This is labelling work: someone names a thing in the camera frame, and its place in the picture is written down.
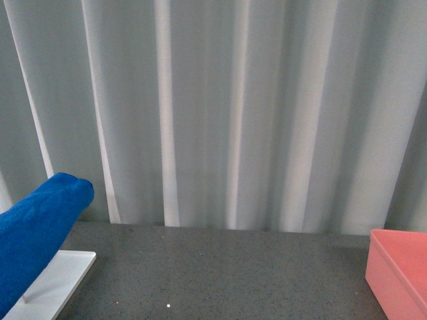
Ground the pink plastic bin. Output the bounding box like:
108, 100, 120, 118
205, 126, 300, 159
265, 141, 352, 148
365, 229, 426, 319

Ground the white towel rack stand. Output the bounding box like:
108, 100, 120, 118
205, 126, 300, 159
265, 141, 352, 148
5, 250, 97, 319

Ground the blue microfiber cloth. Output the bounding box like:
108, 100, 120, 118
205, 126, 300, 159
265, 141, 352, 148
1, 173, 95, 317

